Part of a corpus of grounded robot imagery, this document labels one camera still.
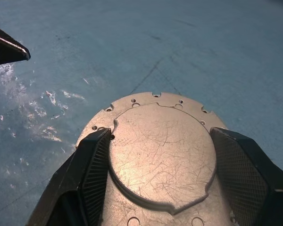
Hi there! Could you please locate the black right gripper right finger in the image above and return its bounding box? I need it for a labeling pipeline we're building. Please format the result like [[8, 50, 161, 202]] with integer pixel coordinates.
[[209, 126, 283, 226]]

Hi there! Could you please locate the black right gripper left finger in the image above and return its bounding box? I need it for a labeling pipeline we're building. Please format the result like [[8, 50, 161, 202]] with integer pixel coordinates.
[[25, 128, 113, 226]]

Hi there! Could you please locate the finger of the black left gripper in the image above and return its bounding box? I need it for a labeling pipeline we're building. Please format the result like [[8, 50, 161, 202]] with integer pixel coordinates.
[[0, 25, 32, 68]]

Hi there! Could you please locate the round silver notched lid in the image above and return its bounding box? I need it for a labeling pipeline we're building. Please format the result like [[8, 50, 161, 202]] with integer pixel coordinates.
[[75, 92, 238, 226]]

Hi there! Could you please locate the blue plastic table cover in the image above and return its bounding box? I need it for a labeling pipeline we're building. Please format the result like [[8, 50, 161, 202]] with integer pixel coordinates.
[[0, 0, 283, 226]]

